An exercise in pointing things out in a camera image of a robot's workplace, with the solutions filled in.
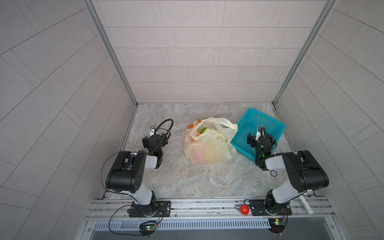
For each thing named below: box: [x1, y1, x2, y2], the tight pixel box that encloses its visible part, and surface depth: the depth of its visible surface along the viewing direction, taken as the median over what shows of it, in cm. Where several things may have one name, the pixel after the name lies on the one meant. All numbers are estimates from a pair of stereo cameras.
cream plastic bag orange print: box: [184, 117, 239, 165], surface depth 82 cm
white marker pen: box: [298, 195, 315, 215], surface depth 72 cm
